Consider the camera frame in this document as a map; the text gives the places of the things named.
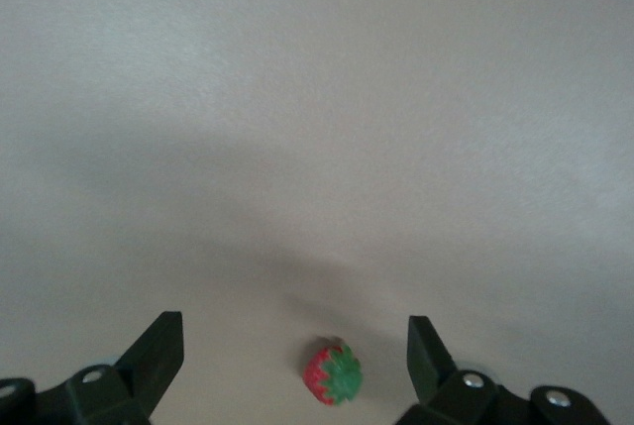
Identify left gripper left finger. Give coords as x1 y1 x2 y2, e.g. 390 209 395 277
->
0 310 184 425

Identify red strawberry green leaves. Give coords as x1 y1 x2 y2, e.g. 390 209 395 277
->
301 337 363 406

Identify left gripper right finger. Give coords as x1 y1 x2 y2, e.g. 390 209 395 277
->
395 314 608 425

